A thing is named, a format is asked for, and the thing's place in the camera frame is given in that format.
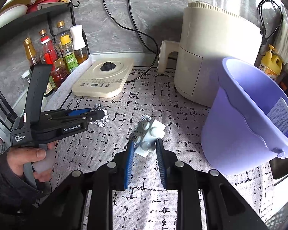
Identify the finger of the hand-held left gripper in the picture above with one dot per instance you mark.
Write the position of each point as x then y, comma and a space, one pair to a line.
91, 117
78, 112

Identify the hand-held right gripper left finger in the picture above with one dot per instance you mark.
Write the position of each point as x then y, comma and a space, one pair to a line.
129, 164

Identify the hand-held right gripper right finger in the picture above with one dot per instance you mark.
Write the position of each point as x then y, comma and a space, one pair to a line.
161, 164

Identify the foil ball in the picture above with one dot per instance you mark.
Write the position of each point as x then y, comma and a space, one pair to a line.
101, 118

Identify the white blister pack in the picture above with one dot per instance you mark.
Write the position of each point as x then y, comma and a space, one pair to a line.
148, 134

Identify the purple plastic bucket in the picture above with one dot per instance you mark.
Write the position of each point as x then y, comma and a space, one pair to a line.
235, 129

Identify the person's left forearm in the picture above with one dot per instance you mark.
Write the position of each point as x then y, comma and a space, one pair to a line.
4, 189

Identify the person's left hand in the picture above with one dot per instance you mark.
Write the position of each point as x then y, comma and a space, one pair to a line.
21, 159

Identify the cream kettle base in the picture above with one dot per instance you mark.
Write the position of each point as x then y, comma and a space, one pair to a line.
103, 79

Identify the white printed table mat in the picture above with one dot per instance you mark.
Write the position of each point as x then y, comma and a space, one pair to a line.
187, 124

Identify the small clear bottle white cap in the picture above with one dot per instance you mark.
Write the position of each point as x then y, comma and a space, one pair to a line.
26, 76

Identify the yellow cap green label bottle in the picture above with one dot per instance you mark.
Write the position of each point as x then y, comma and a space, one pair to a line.
69, 57

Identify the red label oil bottle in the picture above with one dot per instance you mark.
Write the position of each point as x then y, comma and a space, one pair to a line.
50, 55

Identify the white oil sprayer bottle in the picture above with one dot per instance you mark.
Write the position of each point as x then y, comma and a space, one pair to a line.
79, 45

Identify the dark sauce bottle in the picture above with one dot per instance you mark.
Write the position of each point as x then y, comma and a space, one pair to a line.
31, 55

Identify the clear bottle with gold cap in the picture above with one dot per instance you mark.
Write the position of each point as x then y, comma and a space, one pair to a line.
62, 32

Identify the black shelf rack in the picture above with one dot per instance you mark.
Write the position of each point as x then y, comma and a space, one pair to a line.
38, 13

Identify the stainless steel sink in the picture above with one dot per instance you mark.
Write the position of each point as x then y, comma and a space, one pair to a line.
284, 170

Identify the cream air fryer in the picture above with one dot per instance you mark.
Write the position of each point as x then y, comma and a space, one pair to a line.
218, 52

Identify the yellow detergent bottle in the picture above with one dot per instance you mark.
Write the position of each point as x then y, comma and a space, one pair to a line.
270, 64

